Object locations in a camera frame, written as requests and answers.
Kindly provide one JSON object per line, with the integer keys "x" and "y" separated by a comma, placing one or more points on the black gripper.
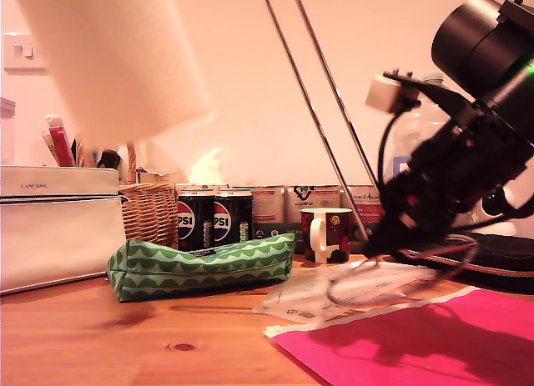
{"x": 463, "y": 165}

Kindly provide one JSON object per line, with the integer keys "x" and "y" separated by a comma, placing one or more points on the white paper towel roll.
{"x": 125, "y": 61}

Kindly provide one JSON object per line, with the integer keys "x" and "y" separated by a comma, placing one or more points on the shrink-wrapped silver food tin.
{"x": 313, "y": 202}
{"x": 369, "y": 207}
{"x": 267, "y": 202}

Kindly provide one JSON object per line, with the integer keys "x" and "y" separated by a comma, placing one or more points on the dark red mug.
{"x": 334, "y": 232}

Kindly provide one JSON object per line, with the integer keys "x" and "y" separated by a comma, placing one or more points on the large clear water bottle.
{"x": 417, "y": 127}

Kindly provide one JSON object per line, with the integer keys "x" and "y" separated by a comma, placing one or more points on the black zip case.
{"x": 500, "y": 257}

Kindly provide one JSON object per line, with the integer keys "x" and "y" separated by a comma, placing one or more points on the pink paper sheet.
{"x": 417, "y": 348}

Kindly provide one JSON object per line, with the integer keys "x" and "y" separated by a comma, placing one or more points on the dark green flat box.
{"x": 275, "y": 232}

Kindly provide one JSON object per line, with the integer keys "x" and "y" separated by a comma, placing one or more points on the clear plastic bag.
{"x": 292, "y": 298}

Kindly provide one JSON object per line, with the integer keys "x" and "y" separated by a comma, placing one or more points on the white paper sheet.
{"x": 275, "y": 330}

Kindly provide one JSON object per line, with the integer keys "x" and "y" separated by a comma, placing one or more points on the black Pepsi can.
{"x": 196, "y": 223}
{"x": 233, "y": 219}

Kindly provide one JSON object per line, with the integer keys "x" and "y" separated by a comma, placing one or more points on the green patterned pouch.
{"x": 200, "y": 269}

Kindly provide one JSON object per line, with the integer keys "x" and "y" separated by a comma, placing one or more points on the small white carton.
{"x": 156, "y": 177}

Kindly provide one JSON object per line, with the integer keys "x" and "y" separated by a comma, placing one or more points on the wicker basket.
{"x": 146, "y": 211}

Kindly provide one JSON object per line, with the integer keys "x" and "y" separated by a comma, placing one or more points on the white Lancome bag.
{"x": 58, "y": 236}

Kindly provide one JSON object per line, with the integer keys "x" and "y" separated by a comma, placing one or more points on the red and white tube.
{"x": 62, "y": 148}

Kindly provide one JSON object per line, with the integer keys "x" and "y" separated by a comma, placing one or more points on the cream tube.
{"x": 49, "y": 150}

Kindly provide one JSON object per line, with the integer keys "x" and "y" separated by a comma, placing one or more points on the clear storage jar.
{"x": 6, "y": 131}

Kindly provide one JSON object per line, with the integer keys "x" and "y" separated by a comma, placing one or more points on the small white round camera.
{"x": 507, "y": 194}

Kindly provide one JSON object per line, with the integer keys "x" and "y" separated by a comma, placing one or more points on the white light switch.
{"x": 21, "y": 52}

